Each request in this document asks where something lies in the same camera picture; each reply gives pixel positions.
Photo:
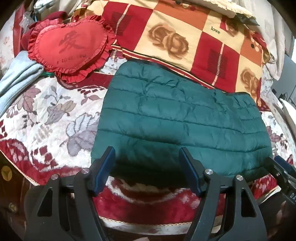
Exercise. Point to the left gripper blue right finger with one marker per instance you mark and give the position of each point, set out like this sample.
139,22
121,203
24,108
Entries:
241,220

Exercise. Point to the green quilted puffer jacket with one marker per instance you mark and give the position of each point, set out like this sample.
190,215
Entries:
149,113

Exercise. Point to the red cream rose checkered blanket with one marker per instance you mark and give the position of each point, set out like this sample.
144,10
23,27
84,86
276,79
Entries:
194,41

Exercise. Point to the red heart-shaped ruffled pillow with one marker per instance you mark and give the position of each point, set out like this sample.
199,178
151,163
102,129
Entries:
71,51

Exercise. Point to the light blue folded cloth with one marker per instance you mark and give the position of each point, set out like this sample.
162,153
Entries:
22,72

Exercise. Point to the person's right hand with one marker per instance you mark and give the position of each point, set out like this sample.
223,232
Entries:
281,215

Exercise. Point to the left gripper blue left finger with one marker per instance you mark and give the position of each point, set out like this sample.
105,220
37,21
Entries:
63,208

